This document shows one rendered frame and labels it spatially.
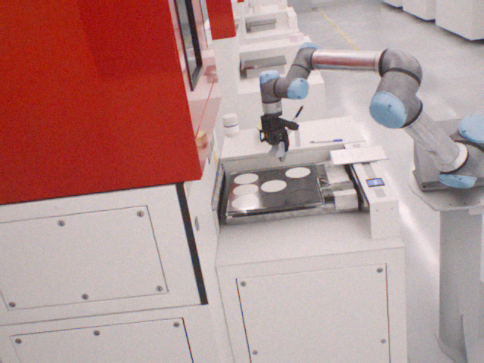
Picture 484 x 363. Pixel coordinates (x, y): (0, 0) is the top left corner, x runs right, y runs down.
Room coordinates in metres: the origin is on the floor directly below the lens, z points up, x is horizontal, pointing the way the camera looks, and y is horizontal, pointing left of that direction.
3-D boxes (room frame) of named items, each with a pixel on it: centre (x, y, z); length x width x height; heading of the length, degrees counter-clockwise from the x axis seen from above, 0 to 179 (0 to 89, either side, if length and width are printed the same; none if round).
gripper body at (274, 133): (1.88, -0.14, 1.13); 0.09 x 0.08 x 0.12; 127
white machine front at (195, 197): (1.68, 0.13, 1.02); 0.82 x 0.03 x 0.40; 175
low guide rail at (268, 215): (1.72, -0.16, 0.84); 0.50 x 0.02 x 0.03; 85
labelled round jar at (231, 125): (2.37, 0.02, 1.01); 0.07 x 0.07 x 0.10
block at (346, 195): (1.69, -0.36, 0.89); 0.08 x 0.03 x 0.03; 85
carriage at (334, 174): (1.84, -0.38, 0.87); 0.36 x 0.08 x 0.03; 175
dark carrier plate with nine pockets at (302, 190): (1.85, -0.11, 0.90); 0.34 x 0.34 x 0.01; 85
